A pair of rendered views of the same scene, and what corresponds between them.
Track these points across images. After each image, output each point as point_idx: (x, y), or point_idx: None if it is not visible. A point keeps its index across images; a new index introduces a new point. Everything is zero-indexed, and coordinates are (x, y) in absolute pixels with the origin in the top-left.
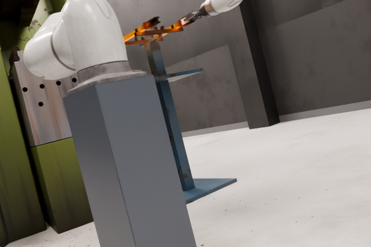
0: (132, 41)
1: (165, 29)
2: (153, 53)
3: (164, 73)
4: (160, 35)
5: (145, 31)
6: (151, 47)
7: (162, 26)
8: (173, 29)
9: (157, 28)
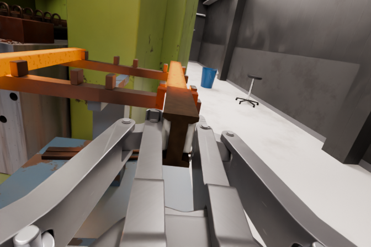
0: (99, 63)
1: (116, 92)
2: (94, 127)
3: (114, 179)
4: (95, 103)
5: (14, 76)
6: (94, 112)
7: (105, 76)
8: (155, 100)
9: (76, 79)
